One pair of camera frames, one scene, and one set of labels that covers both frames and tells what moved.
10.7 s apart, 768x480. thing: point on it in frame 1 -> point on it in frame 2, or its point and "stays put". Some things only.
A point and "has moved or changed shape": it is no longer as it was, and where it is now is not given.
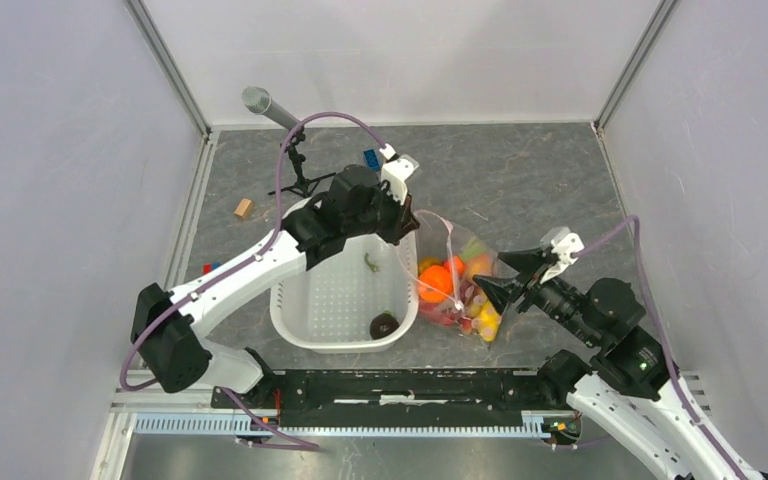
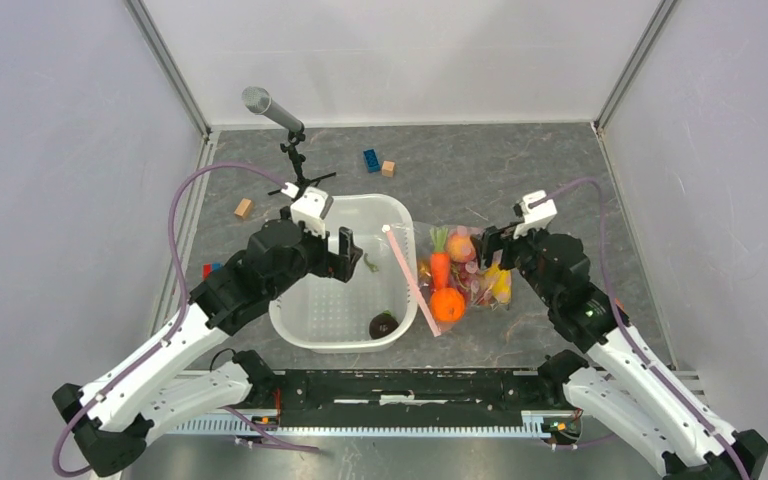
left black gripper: x=404 y=222 -> x=337 y=264
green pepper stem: x=373 y=267 stays put
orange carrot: x=458 y=265 -> x=440 y=258
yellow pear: x=488 y=322 has moved or changed shape
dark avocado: x=382 y=325 stays put
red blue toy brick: x=209 y=267 stays put
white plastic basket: x=362 y=297 stays put
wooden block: x=243 y=208 stays put
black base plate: x=391 y=398 stays put
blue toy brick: x=372 y=159 stays put
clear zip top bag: x=448 y=294 has moved or changed shape
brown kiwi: x=426 y=262 stays put
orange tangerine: x=436 y=284 -> x=447 y=305
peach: x=480 y=264 has moved or changed shape
